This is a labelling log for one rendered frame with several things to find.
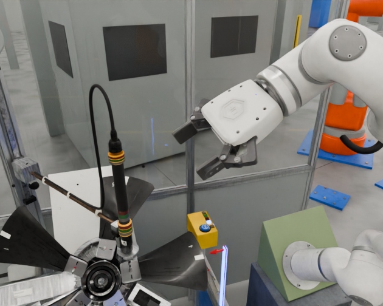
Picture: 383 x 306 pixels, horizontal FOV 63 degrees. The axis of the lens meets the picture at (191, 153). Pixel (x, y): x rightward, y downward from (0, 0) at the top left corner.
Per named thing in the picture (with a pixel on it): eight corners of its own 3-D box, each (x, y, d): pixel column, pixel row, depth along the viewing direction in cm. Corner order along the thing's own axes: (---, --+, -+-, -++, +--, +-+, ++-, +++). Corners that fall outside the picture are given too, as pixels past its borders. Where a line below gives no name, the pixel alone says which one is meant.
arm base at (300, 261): (309, 234, 135) (339, 230, 119) (329, 278, 131) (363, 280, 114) (274, 251, 129) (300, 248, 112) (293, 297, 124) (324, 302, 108)
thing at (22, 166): (14, 177, 135) (8, 159, 131) (30, 170, 140) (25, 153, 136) (26, 185, 129) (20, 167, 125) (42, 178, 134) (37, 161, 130)
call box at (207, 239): (186, 230, 156) (186, 213, 152) (205, 226, 159) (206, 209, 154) (196, 252, 143) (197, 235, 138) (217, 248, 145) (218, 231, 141)
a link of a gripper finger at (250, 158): (245, 117, 50) (216, 136, 50) (272, 149, 45) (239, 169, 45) (247, 121, 51) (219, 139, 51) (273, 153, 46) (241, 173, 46)
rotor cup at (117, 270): (120, 300, 109) (120, 308, 97) (76, 296, 106) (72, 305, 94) (127, 256, 113) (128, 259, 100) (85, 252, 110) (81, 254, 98)
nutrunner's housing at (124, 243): (120, 258, 103) (102, 130, 82) (129, 251, 106) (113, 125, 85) (128, 263, 101) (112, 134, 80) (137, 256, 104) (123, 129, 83)
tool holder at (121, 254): (109, 250, 103) (104, 227, 99) (124, 238, 108) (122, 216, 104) (127, 263, 98) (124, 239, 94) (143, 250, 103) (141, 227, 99)
